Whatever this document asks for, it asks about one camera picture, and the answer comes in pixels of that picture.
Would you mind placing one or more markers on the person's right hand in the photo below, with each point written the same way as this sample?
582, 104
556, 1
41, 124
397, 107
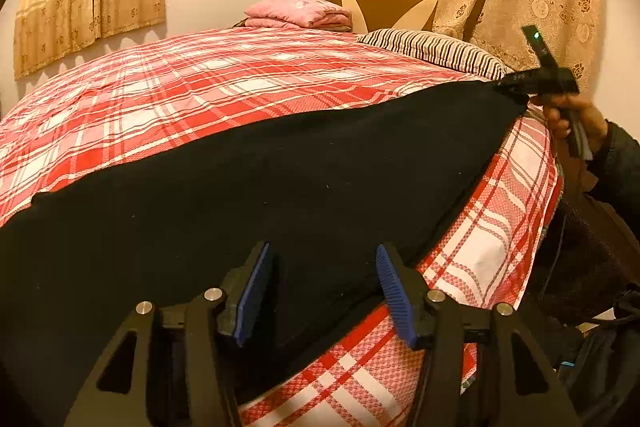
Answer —
590, 117

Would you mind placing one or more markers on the black pants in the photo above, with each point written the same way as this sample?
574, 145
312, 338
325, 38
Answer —
250, 187

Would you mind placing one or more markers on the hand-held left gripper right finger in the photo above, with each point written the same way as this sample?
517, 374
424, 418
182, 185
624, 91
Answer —
395, 292

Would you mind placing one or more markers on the person's right forearm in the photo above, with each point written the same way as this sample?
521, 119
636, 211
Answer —
622, 167

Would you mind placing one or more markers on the person's dark brown clothing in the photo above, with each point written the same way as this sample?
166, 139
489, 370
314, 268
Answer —
590, 257

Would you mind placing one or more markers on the red plaid bed sheet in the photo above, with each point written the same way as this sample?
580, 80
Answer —
225, 77

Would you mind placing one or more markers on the pink folded blanket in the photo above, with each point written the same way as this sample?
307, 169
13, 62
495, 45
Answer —
295, 12

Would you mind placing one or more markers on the black bag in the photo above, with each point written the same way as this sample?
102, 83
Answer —
605, 372

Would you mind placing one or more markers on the striped pillow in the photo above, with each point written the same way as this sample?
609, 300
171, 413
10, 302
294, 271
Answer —
440, 49

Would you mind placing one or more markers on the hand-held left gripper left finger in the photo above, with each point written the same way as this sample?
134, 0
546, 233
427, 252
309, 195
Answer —
255, 292

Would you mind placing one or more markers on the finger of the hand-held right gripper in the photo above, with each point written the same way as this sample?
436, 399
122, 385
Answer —
510, 88

